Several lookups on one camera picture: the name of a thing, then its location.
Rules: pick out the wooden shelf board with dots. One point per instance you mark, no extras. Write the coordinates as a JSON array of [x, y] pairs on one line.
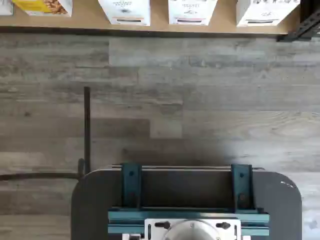
[[82, 22]]

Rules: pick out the white box pink strip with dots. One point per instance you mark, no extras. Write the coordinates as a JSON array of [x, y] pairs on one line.
[[191, 11]]

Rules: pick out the white box dark strip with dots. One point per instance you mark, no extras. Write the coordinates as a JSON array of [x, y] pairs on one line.
[[265, 12]]

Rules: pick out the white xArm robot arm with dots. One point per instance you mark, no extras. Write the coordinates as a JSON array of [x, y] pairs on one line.
[[191, 232]]

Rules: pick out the white box yellow strip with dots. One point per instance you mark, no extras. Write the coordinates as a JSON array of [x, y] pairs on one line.
[[125, 12]]

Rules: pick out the white yellow purely elizabeth box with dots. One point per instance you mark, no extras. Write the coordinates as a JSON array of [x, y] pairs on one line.
[[42, 7]]

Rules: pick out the teal aluminium base frame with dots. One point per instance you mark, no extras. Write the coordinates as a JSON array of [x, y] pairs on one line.
[[125, 217]]

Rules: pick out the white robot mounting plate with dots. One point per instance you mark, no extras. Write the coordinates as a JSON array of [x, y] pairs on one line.
[[150, 235]]

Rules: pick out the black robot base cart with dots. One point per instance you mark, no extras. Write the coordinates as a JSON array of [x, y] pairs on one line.
[[95, 200]]

